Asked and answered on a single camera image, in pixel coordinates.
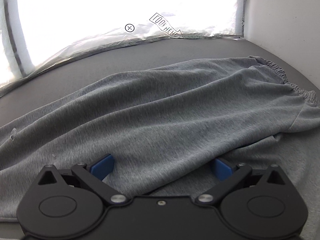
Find clear plastic storage bag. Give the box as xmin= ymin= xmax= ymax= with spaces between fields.
xmin=1 ymin=0 xmax=246 ymax=95

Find grey sweatpants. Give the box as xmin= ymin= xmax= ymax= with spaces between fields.
xmin=1 ymin=56 xmax=319 ymax=222

